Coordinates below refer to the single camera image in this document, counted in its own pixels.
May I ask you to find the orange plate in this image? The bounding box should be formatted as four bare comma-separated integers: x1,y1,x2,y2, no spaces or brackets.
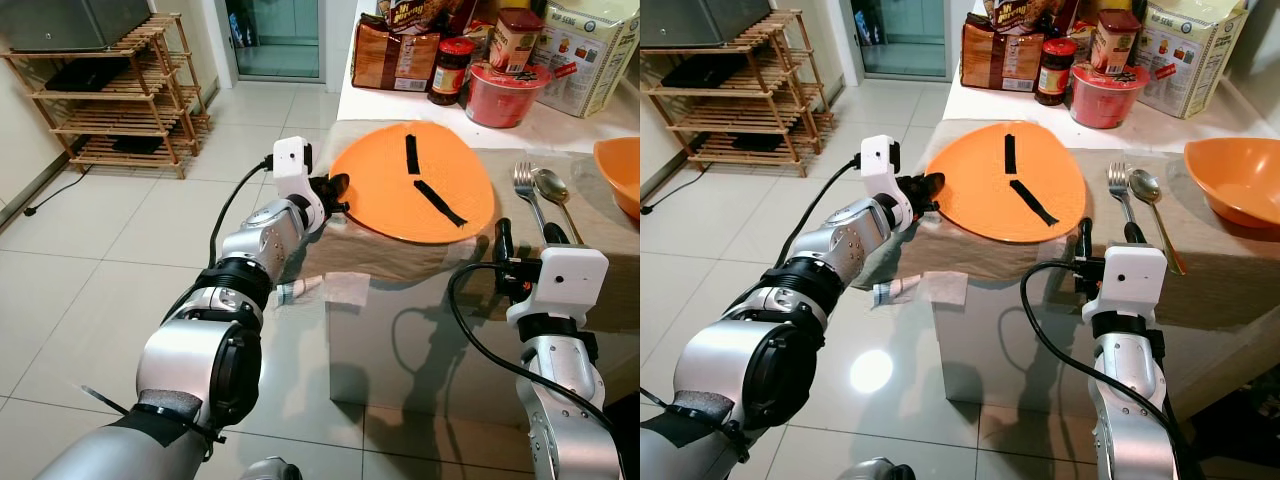
925,121,1088,244
329,121,496,246

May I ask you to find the silver fork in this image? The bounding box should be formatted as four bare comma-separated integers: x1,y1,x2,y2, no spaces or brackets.
513,162,549,241
1107,162,1136,236

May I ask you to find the silver spoon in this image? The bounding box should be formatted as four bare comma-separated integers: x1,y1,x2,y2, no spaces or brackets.
533,167,586,246
1128,168,1189,276

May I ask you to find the long black tape strip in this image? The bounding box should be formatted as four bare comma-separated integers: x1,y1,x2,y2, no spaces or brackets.
413,179,469,228
1008,179,1060,227

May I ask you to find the white tissue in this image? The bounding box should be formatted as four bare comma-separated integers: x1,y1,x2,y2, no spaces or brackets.
320,272,373,306
920,270,969,306

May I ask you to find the beige tablecloth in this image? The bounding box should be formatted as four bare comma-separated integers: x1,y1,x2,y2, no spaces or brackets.
296,118,641,336
895,118,1280,331

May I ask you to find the white printed tube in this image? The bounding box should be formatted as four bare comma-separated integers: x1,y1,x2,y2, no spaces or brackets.
872,280,923,308
277,280,326,306

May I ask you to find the orange bowl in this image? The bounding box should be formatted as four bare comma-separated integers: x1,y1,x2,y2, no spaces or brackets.
593,136,641,223
1184,137,1280,230

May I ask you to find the brown orange food package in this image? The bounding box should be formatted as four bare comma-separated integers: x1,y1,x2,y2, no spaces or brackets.
350,14,441,93
960,14,1044,93

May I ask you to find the red instant noodle bowl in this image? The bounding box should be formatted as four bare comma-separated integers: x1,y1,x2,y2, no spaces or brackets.
1068,63,1151,129
465,62,553,129

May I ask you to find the glass door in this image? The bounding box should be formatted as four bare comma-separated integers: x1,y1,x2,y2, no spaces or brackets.
855,0,951,81
225,0,326,83

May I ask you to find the red-lidded sauce jar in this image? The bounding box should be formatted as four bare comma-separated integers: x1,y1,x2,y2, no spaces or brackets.
1034,38,1077,107
429,37,477,107

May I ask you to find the Indomie noodle multipack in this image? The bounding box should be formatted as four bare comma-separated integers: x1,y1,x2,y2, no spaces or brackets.
985,0,1066,36
378,0,466,36

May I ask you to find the wooden shelf rack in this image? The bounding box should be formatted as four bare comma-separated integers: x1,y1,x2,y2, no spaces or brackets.
0,12,213,181
640,10,836,179

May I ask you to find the brown-lidded drink powder canister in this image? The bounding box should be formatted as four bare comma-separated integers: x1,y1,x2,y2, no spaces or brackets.
1090,10,1143,76
489,8,546,74

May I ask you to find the grey metal appliance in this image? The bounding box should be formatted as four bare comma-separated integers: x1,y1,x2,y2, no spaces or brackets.
640,0,773,49
0,0,153,53

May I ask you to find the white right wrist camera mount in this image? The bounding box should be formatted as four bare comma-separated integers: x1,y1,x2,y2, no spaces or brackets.
1082,245,1169,323
505,245,611,326

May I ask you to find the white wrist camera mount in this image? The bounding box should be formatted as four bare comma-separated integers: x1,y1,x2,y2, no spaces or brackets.
860,135,916,233
505,245,611,326
1082,245,1169,323
271,136,329,234

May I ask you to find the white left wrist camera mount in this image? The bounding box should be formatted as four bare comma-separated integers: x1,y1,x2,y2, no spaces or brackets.
860,135,916,233
271,136,329,234

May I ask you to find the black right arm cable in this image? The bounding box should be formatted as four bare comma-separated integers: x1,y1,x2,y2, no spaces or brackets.
446,262,626,471
1020,260,1196,480

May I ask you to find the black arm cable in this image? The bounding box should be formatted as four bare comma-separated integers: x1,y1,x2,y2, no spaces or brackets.
207,155,276,269
773,155,864,269
1020,260,1196,480
446,262,626,471

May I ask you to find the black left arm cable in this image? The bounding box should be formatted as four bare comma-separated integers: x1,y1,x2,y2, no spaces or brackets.
207,155,276,269
773,155,864,269

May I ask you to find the black floor power cable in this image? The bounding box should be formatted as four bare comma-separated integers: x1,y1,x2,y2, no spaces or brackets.
641,170,701,216
22,165,96,218

